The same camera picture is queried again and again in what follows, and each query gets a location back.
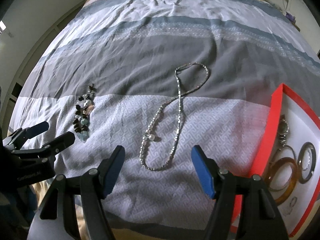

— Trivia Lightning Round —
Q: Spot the wooden nightstand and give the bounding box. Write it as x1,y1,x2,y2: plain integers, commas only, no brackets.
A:
283,11,300,31

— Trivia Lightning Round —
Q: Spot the striped duvet cover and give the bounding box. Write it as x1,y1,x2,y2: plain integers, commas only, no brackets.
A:
9,0,319,239

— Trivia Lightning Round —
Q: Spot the purple tissue pack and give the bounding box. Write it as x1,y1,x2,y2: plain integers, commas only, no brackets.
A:
285,12,296,23

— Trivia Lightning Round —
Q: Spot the silver beaded necklace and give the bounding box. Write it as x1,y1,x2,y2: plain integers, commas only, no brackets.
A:
138,62,211,172

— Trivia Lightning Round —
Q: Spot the silver wristwatch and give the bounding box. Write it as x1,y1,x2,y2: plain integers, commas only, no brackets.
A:
277,115,290,146

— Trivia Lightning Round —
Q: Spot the amber bangle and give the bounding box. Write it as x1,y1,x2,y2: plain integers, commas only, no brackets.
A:
262,156,299,205

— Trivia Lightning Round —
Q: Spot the red jewelry box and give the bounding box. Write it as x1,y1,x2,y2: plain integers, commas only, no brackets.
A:
248,83,319,239

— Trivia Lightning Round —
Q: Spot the dark beaded charm bracelet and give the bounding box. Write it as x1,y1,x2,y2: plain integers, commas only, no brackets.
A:
72,82,97,142

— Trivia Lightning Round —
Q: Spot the dark brown bangle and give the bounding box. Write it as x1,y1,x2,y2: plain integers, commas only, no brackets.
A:
297,142,317,184

